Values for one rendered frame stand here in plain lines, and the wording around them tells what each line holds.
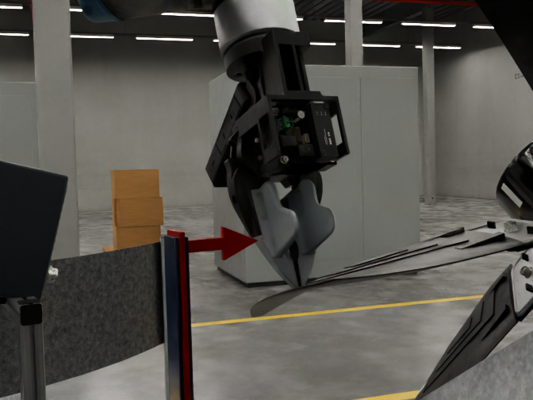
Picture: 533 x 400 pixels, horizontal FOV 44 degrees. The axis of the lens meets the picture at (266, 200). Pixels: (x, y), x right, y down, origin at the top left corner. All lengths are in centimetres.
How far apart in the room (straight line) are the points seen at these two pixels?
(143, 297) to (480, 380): 200
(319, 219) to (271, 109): 11
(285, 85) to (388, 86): 669
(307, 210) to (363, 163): 647
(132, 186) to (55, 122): 391
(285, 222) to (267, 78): 12
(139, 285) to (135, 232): 605
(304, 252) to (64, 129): 416
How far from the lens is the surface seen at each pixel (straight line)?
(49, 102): 470
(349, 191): 698
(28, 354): 98
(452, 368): 83
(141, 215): 853
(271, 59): 56
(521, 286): 78
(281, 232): 55
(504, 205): 74
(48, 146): 468
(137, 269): 249
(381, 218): 717
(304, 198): 58
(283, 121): 54
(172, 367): 47
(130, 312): 248
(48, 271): 106
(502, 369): 64
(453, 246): 62
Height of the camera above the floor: 123
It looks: 3 degrees down
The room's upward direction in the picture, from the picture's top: 2 degrees counter-clockwise
